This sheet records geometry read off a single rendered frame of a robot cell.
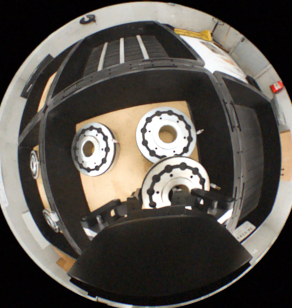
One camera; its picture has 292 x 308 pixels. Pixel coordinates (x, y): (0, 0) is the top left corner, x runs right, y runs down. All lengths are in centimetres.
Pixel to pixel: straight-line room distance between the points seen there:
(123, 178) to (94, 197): 9
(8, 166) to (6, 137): 72
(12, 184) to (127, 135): 310
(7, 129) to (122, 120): 339
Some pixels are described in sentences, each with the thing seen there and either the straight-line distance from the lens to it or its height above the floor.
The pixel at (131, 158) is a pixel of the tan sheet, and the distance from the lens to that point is 20.
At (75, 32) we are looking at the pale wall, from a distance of 337.
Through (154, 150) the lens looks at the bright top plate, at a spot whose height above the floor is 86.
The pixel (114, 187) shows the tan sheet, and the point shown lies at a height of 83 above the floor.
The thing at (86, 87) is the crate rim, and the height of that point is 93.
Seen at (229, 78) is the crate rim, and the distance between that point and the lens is 21.
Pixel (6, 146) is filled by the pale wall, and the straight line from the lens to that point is 330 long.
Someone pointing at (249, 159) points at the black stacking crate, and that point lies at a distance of 35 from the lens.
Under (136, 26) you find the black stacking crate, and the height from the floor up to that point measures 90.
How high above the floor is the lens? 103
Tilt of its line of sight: 87 degrees down
